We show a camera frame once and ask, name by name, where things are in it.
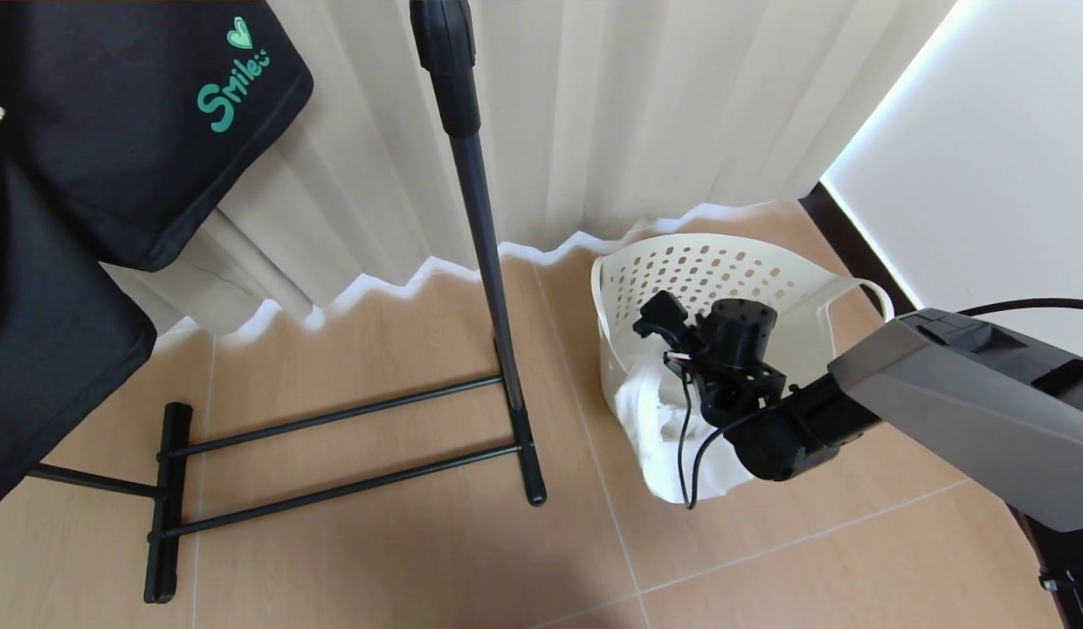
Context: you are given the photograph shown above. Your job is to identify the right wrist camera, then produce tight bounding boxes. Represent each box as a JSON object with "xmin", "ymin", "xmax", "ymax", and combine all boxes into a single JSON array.
[{"xmin": 633, "ymin": 291, "xmax": 701, "ymax": 350}]

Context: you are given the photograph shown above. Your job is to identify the white printed garment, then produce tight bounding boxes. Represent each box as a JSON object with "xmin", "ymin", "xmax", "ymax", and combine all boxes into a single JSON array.
[{"xmin": 613, "ymin": 354, "xmax": 756, "ymax": 506}]

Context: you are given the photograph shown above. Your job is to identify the black shorts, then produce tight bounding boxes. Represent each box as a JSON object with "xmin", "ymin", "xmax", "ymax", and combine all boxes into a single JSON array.
[{"xmin": 0, "ymin": 0, "xmax": 315, "ymax": 516}]

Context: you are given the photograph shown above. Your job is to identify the white laundry basket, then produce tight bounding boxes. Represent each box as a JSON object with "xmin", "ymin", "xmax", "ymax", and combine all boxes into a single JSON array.
[{"xmin": 591, "ymin": 232, "xmax": 896, "ymax": 420}]

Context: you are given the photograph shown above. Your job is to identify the black cable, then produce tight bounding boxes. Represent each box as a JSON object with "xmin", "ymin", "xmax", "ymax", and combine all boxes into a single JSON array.
[
  {"xmin": 675, "ymin": 358, "xmax": 774, "ymax": 510},
  {"xmin": 959, "ymin": 299, "xmax": 1083, "ymax": 317}
]

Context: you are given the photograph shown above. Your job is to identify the black clothes rack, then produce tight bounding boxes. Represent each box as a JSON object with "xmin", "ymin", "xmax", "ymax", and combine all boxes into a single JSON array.
[{"xmin": 22, "ymin": 0, "xmax": 548, "ymax": 605}]

